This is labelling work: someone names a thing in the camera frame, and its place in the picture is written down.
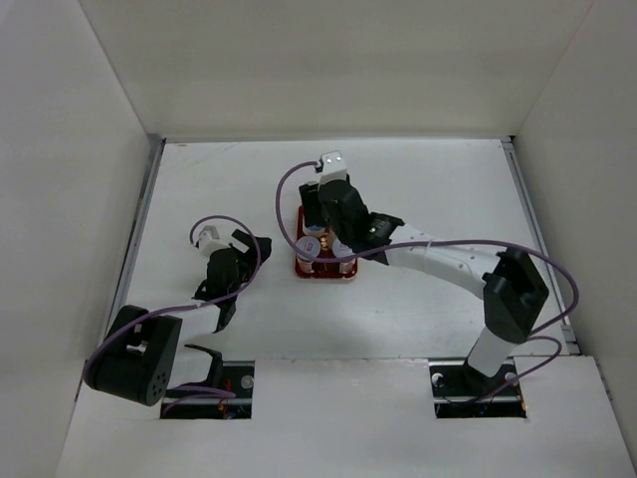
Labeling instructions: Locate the red label white lid jar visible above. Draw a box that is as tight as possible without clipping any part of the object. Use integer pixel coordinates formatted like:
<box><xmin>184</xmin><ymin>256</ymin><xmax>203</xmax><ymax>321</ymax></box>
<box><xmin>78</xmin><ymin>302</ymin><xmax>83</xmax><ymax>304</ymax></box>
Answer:
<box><xmin>296</xmin><ymin>235</ymin><xmax>321</xmax><ymax>276</ymax></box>

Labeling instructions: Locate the orange label white lid jar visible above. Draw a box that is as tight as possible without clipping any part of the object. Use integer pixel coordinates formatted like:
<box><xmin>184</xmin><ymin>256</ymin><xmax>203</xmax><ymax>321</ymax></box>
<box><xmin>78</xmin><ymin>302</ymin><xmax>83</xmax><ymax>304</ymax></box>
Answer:
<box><xmin>331</xmin><ymin>239</ymin><xmax>355</xmax><ymax>276</ymax></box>

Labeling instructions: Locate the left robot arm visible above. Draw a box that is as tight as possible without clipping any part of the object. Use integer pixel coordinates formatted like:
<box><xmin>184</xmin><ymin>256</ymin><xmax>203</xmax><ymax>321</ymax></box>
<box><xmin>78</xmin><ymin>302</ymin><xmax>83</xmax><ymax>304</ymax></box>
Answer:
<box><xmin>83</xmin><ymin>226</ymin><xmax>272</xmax><ymax>406</ymax></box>

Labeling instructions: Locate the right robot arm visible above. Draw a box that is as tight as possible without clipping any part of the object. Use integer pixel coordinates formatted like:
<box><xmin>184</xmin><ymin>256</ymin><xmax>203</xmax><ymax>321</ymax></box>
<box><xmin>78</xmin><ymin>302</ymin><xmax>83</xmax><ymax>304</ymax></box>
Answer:
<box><xmin>299</xmin><ymin>179</ymin><xmax>548</xmax><ymax>395</ymax></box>

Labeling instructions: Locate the red lacquer tray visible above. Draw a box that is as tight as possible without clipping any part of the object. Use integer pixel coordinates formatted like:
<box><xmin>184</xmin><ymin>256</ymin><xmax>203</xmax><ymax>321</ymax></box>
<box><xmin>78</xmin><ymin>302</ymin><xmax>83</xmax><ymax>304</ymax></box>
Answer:
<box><xmin>294</xmin><ymin>206</ymin><xmax>358</xmax><ymax>281</ymax></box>

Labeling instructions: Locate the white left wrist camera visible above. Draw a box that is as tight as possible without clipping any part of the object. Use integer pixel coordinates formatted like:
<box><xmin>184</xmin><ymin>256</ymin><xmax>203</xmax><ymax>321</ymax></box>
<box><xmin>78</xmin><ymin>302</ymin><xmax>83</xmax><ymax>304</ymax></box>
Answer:
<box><xmin>195</xmin><ymin>225</ymin><xmax>230</xmax><ymax>258</ymax></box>

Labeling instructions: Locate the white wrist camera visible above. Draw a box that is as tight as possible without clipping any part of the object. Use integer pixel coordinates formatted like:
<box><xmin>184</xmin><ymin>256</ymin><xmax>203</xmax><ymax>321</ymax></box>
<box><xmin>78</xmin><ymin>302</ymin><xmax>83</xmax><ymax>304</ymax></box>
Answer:
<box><xmin>317</xmin><ymin>150</ymin><xmax>348</xmax><ymax>186</ymax></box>
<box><xmin>195</xmin><ymin>225</ymin><xmax>230</xmax><ymax>258</ymax></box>

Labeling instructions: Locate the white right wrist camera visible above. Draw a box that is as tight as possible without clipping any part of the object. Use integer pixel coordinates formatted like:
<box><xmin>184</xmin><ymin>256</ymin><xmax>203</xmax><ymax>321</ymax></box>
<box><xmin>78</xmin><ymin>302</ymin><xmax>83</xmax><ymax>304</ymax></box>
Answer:
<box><xmin>317</xmin><ymin>150</ymin><xmax>348</xmax><ymax>186</ymax></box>

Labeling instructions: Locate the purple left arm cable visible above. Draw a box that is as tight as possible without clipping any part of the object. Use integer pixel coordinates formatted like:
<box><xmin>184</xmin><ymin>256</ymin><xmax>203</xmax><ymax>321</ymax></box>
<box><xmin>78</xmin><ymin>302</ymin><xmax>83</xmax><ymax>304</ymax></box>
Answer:
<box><xmin>84</xmin><ymin>214</ymin><xmax>263</xmax><ymax>417</ymax></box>

